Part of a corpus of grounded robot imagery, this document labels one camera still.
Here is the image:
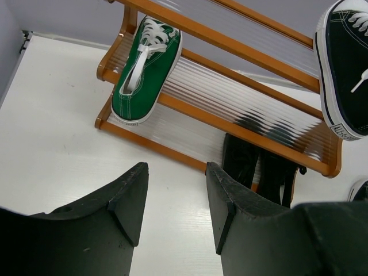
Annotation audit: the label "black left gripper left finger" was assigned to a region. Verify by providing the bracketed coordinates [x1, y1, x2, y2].
[1, 162, 149, 275]

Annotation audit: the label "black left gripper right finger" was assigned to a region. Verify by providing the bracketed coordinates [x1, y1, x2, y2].
[206, 163, 367, 275]

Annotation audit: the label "all black sneaker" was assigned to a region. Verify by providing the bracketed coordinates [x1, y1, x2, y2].
[221, 133, 260, 189]
[256, 149, 307, 208]

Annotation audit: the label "green sneaker white laces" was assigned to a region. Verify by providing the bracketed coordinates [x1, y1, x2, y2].
[111, 16, 182, 126]

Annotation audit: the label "black sneaker white laces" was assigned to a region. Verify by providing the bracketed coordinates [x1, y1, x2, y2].
[313, 1, 367, 141]

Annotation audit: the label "orange wooden shoe shelf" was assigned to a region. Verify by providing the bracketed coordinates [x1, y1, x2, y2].
[95, 1, 342, 178]

